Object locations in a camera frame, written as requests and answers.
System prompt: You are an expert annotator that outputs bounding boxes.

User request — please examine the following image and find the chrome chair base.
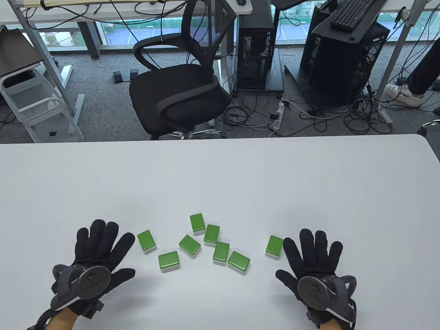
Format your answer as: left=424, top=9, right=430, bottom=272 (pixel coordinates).
left=417, top=119, right=440, bottom=136

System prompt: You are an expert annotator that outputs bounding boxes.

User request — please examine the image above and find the black office desk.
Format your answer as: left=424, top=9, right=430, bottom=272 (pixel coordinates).
left=271, top=0, right=380, bottom=42

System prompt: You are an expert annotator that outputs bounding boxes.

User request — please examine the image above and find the open black computer case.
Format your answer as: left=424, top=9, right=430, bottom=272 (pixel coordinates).
left=301, top=21, right=391, bottom=109

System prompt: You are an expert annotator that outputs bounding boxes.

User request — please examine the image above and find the aluminium frame post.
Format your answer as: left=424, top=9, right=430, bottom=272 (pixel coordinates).
left=374, top=0, right=424, bottom=125
left=12, top=0, right=85, bottom=126

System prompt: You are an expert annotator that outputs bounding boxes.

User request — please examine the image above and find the white power strip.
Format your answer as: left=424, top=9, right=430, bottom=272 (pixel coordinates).
left=269, top=100, right=287, bottom=130

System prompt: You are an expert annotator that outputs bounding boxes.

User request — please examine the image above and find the group of green mahjong tiles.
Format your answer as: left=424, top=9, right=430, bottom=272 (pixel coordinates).
left=137, top=213, right=251, bottom=275

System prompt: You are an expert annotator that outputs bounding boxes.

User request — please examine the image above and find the person's left hand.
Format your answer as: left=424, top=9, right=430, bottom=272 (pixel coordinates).
left=69, top=220, right=136, bottom=318

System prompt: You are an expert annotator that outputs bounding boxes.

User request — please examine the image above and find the black mesh office chair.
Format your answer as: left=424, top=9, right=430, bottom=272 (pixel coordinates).
left=129, top=0, right=238, bottom=141

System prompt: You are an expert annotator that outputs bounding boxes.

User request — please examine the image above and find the person's left forearm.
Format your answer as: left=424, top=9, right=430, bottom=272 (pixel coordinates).
left=43, top=307, right=80, bottom=330

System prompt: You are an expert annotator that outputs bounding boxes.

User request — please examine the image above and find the green backed mahjong tile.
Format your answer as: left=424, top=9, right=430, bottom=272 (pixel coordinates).
left=265, top=235, right=284, bottom=258

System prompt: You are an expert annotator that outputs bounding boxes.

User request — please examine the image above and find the person's right hand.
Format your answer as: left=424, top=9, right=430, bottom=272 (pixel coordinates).
left=276, top=229, right=354, bottom=326

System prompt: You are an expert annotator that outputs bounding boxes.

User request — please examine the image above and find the white step stool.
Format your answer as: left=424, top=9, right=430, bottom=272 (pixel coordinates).
left=0, top=69, right=85, bottom=143

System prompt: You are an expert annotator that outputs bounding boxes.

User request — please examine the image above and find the black keyboard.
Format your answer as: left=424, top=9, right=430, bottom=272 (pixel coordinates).
left=331, top=0, right=378, bottom=32

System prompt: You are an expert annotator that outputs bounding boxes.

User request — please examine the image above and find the dark grey flat panel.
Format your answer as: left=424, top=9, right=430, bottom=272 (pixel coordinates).
left=0, top=29, right=44, bottom=77

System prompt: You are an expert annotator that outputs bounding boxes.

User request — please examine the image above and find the person's right forearm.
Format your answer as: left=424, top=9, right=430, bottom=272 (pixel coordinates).
left=318, top=319, right=346, bottom=330

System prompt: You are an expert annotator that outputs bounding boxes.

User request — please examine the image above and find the grey hand tracking controller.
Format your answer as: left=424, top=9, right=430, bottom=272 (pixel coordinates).
left=51, top=264, right=111, bottom=310
left=297, top=274, right=359, bottom=323

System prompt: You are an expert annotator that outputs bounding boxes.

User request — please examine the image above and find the black computer tower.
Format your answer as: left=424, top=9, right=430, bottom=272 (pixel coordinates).
left=235, top=0, right=275, bottom=90

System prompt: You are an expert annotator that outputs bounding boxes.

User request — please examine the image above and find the tangle of floor cables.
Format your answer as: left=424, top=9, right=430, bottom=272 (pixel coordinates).
left=220, top=86, right=394, bottom=136

